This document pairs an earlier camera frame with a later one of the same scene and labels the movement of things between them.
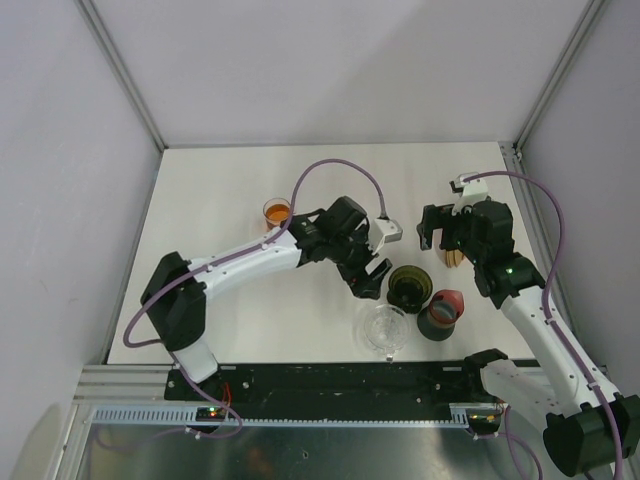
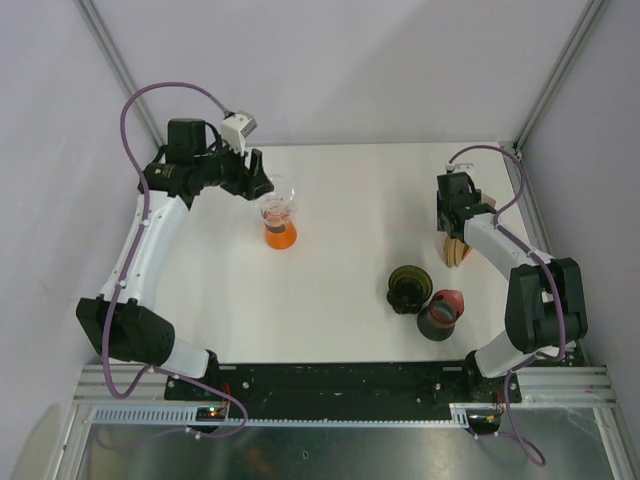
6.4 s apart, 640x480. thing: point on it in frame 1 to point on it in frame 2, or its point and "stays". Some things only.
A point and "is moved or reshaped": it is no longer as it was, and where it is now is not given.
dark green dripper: x=409 y=286 stays
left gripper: x=362 y=284 to x=258 y=183
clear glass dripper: x=386 y=327 to x=277 y=211
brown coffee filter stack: x=453 y=257 stays
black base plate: x=330 y=386 stays
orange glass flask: x=276 y=212 is moved or reshaped
